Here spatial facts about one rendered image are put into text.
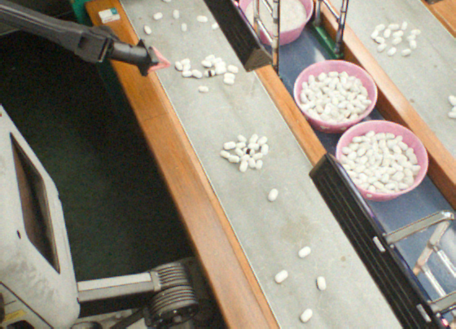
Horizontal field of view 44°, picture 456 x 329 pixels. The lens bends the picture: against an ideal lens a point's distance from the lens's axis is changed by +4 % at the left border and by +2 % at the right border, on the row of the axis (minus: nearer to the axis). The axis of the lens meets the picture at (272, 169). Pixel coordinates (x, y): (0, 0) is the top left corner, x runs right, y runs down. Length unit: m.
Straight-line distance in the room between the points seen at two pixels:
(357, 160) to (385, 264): 0.61
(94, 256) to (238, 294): 1.09
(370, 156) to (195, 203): 0.55
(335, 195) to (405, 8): 1.08
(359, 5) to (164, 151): 0.92
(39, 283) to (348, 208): 0.61
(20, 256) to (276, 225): 0.85
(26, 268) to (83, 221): 1.66
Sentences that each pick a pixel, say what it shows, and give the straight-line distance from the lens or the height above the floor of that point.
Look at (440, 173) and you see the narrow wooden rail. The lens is 1.69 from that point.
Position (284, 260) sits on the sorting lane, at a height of 0.74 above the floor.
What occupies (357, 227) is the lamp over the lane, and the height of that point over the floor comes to 1.08.
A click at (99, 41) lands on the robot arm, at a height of 1.03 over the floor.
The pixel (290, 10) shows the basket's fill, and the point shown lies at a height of 0.73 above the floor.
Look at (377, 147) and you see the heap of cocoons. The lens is 1.70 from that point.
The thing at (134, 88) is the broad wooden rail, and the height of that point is 0.76.
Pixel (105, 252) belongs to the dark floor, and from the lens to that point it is 2.41.
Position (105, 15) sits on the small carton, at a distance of 2.06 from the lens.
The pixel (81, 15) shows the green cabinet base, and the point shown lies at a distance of 2.20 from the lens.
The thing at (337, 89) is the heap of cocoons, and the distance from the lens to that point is 1.83.
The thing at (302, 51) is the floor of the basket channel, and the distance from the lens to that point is 2.02.
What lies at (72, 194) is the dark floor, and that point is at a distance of 2.59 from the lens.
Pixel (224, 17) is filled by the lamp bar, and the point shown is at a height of 1.08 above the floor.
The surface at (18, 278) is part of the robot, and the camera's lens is 0.85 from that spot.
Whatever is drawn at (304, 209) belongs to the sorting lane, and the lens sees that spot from 1.56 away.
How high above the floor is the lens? 2.11
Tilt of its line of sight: 58 degrees down
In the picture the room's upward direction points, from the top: straight up
